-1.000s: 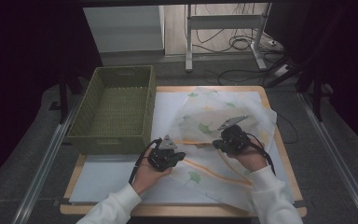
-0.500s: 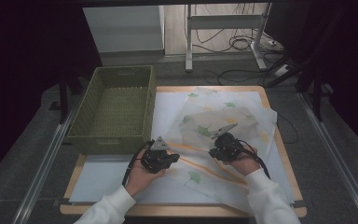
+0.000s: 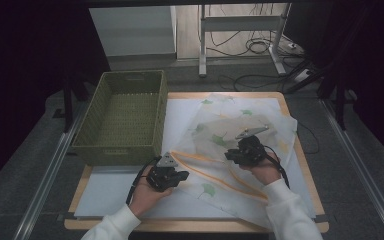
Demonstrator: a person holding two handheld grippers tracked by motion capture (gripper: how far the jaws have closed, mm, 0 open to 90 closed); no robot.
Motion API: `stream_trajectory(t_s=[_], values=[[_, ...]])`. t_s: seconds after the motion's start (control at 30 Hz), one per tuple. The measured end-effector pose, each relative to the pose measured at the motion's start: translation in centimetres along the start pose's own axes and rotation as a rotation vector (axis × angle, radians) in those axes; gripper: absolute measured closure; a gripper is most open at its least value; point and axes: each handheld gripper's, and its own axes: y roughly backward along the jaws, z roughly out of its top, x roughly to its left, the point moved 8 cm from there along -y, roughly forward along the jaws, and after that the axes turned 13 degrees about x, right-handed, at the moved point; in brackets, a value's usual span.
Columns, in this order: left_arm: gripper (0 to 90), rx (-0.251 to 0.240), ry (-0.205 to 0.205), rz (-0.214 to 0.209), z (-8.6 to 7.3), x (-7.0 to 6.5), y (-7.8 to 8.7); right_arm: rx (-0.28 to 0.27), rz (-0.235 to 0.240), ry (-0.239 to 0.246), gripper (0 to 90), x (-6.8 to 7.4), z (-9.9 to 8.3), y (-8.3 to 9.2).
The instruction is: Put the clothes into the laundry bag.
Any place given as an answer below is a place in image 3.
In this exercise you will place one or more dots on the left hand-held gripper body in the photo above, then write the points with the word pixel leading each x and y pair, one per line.
pixel 161 175

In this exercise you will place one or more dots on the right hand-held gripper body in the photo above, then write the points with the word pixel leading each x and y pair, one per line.
pixel 251 150

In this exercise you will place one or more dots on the beige garment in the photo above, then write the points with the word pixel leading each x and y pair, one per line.
pixel 226 128

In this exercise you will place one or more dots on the leaf print mesh laundry bag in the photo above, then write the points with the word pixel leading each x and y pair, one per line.
pixel 213 173

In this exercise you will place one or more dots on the green woven basket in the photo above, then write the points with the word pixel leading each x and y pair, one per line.
pixel 126 116

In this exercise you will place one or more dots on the person's right hand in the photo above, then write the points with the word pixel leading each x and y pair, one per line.
pixel 263 171

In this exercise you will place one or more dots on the person's left hand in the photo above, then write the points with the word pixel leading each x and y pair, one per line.
pixel 146 196

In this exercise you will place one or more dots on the wooden table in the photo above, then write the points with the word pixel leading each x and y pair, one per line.
pixel 186 226

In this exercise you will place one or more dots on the white table sheet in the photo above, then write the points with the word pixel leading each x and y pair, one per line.
pixel 106 193

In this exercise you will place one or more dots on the white power strip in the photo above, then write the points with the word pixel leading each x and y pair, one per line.
pixel 302 75

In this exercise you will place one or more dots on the black stand leg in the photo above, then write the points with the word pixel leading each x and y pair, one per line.
pixel 68 103

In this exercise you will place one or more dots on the white cabinet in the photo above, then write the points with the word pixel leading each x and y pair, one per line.
pixel 133 30

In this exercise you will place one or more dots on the metal floor rail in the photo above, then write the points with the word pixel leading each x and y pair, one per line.
pixel 363 166
pixel 46 173

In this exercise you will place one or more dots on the white desk frame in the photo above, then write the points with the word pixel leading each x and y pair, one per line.
pixel 240 23

